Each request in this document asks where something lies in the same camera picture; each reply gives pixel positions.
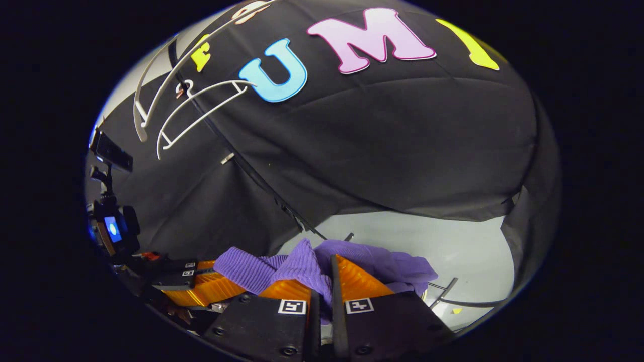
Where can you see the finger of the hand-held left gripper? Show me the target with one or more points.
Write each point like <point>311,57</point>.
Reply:
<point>183,265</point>
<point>211,289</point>

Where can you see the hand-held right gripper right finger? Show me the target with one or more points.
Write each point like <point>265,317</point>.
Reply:
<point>338,322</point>

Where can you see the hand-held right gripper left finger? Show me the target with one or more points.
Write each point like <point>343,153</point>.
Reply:
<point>314,337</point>

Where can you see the purple ribbed jacket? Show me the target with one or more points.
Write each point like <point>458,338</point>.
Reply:
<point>302,266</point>

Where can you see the white plastic hanger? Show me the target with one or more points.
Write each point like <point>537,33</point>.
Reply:
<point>138,125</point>
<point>159,141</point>

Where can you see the black clothes rack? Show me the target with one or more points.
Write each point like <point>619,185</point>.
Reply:
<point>444,292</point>

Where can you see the small red clip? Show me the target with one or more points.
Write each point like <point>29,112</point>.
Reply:
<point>180,91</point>

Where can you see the black backdrop cloth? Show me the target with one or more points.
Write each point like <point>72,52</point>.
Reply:
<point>402,141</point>

